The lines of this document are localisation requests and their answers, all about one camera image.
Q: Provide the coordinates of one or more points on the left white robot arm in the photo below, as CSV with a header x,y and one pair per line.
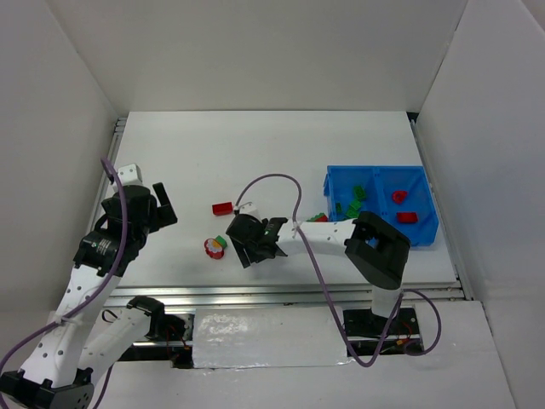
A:
x,y
65,366

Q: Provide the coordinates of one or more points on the blue plastic divided bin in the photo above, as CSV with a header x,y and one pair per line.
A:
x,y
380,182

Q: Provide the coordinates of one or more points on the red flower lego piece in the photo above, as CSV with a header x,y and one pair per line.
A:
x,y
213,249

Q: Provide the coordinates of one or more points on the red arch lego piece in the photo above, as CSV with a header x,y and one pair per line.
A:
x,y
399,196

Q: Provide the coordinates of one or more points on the green lego bricks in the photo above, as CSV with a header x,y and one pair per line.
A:
x,y
359,193

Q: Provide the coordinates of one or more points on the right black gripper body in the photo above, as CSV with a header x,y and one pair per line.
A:
x,y
245,250

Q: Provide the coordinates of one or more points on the red rectangular lego brick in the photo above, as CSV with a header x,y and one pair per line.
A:
x,y
222,209

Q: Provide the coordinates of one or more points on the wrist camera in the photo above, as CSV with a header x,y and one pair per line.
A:
x,y
130,175
247,208

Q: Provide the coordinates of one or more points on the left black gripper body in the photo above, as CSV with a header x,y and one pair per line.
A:
x,y
164,205

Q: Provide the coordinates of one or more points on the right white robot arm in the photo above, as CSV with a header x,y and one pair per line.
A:
x,y
375,248

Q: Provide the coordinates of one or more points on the silver tape cover plate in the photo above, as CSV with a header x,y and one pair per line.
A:
x,y
244,338

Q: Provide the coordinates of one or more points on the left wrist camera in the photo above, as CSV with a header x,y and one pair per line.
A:
x,y
130,175

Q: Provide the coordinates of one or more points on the green small lego brick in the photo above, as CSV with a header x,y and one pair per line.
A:
x,y
221,241

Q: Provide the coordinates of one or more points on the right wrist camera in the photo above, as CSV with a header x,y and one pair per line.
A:
x,y
247,208

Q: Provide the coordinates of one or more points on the green red layered lego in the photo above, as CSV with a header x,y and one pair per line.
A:
x,y
321,217

